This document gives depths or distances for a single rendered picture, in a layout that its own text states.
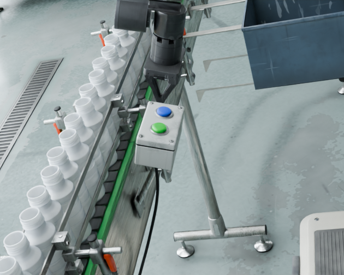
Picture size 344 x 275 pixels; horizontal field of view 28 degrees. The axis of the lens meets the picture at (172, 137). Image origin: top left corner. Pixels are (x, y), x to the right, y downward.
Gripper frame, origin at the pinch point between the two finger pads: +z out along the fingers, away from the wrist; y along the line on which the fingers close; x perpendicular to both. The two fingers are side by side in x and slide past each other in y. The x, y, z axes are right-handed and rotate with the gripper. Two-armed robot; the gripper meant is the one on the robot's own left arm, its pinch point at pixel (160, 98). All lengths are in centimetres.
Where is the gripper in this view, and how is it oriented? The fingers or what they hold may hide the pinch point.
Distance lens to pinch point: 134.6
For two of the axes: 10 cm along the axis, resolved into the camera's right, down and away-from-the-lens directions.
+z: -1.0, 8.0, 5.9
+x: 9.8, 1.7, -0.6
